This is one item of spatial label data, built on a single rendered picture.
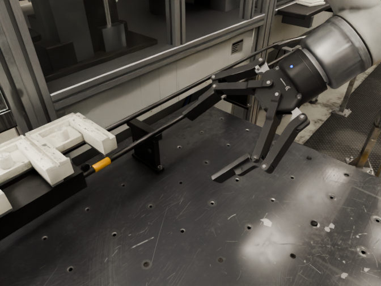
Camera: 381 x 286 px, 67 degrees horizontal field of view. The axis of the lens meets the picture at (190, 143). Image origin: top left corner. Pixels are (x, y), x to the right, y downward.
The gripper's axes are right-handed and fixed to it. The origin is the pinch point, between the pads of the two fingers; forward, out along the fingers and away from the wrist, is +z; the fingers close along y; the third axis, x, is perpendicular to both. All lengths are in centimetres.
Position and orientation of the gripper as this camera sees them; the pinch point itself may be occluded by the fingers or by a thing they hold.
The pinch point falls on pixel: (205, 142)
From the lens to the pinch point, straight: 49.5
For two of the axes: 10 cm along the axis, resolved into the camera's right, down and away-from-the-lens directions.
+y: -3.4, -7.9, 5.2
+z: -7.7, 5.5, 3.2
